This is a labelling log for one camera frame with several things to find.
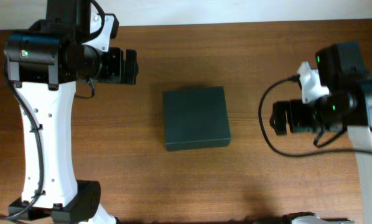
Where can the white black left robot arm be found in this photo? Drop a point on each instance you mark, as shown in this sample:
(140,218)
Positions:
(42,67)

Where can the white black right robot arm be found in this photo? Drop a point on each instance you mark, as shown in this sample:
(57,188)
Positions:
(336,105)

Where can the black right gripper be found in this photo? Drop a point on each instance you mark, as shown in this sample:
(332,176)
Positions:
(277,117)

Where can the black box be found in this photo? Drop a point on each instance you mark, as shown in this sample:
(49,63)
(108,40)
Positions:
(195,119)

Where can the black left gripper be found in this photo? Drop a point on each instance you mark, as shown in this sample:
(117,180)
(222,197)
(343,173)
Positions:
(116,76)

